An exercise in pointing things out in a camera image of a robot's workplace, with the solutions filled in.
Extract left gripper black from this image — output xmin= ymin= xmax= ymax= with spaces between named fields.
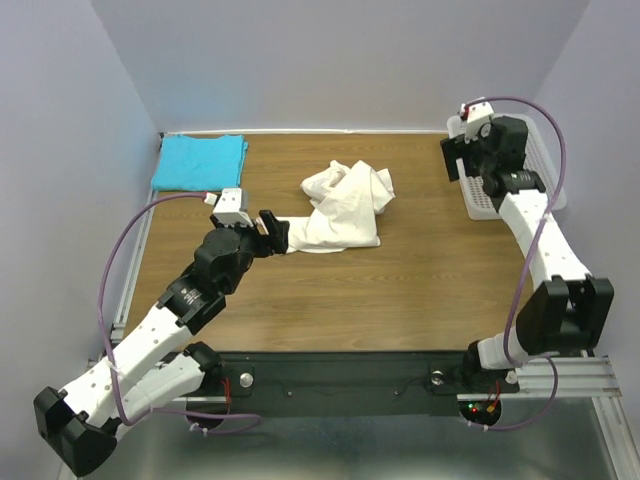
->
xmin=211 ymin=210 xmax=290 ymax=295

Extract white t shirt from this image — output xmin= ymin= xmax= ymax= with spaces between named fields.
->
xmin=286 ymin=160 xmax=395 ymax=254

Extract white plastic basket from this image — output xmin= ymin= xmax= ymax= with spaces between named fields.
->
xmin=456 ymin=113 xmax=559 ymax=221

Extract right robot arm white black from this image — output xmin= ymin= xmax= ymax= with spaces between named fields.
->
xmin=440 ymin=114 xmax=614 ymax=390

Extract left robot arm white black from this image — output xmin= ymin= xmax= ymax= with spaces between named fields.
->
xmin=33 ymin=210 xmax=290 ymax=477

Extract folded blue t shirt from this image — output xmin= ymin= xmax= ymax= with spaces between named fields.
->
xmin=151 ymin=135 xmax=248 ymax=192

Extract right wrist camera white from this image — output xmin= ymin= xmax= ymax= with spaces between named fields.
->
xmin=459 ymin=97 xmax=495 ymax=143

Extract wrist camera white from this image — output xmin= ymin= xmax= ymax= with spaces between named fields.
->
xmin=213 ymin=188 xmax=253 ymax=227
xmin=459 ymin=97 xmax=495 ymax=143

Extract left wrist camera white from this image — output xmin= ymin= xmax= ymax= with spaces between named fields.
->
xmin=213 ymin=188 xmax=253 ymax=227

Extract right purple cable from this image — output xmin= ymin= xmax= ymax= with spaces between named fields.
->
xmin=467 ymin=95 xmax=569 ymax=432

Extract purple cable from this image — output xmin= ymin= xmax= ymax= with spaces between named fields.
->
xmin=98 ymin=191 xmax=262 ymax=437
xmin=467 ymin=95 xmax=569 ymax=432

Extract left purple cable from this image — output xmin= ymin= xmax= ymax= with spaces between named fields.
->
xmin=98 ymin=191 xmax=262 ymax=437

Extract aluminium frame rail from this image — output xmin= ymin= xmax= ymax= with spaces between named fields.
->
xmin=98 ymin=132 xmax=165 ymax=349

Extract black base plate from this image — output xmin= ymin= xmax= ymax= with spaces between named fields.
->
xmin=182 ymin=351 xmax=519 ymax=418

